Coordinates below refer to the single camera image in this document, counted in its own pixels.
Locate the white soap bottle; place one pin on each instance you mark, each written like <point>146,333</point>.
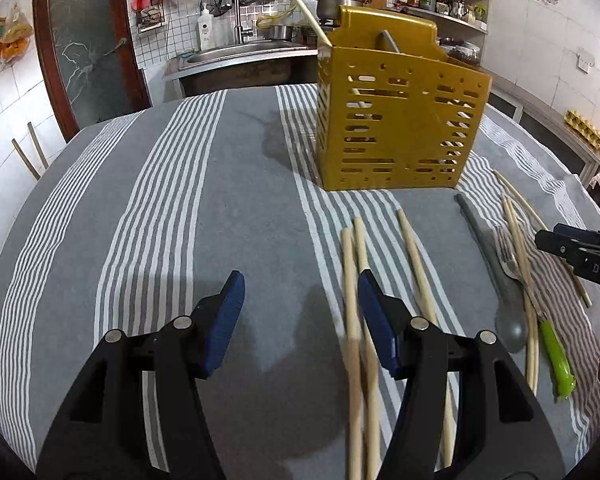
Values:
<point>205,32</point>

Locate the wooden framed glass door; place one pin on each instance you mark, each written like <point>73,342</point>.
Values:
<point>80,35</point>

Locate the yellow plastic utensil holder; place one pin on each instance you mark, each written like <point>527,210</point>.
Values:
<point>405,125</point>

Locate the yellow egg carton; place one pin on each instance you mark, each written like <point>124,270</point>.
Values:
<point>582,127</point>

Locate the wooden stick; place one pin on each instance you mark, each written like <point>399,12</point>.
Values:
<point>26,159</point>
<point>37,145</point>

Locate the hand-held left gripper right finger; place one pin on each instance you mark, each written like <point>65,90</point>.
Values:
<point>375,320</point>

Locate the grey striped tablecloth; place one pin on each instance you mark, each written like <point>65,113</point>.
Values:
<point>205,210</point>

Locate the steel faucet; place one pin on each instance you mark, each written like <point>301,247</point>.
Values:
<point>237,15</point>

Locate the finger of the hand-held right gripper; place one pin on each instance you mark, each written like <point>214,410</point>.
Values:
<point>590,237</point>
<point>580,257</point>

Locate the white wall shelf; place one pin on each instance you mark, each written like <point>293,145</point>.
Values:
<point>460,22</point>

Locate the white wall socket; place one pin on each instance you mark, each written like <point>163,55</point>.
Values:
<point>585,61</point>

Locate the grey spoon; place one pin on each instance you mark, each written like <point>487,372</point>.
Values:
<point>510,320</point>

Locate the steel sink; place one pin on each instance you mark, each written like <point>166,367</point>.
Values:
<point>240,52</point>

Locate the hanging plastic bag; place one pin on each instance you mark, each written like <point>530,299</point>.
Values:
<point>12,35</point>

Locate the steel bowl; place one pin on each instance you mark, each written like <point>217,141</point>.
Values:
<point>280,33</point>

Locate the kitchen counter cabinet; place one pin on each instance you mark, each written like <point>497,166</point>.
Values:
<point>545,115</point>

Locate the wooden chopstick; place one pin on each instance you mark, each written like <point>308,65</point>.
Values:
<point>517,245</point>
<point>361,245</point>
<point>522,200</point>
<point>310,17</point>
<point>415,260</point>
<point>349,285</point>

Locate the steel cooking pot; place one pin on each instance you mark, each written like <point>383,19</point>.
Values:
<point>335,5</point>

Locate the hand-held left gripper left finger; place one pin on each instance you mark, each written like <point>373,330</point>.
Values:
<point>225,320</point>

